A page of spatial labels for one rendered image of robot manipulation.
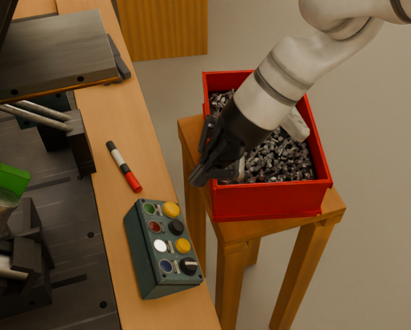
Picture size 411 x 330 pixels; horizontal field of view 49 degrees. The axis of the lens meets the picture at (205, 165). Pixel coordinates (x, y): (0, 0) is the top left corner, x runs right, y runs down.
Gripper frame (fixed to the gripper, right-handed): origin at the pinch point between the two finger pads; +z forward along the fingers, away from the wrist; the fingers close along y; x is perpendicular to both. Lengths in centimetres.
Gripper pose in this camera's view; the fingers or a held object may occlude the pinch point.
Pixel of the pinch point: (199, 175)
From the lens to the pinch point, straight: 69.7
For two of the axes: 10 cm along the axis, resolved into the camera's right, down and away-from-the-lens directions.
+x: 7.8, 1.6, 6.1
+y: 3.1, 7.4, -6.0
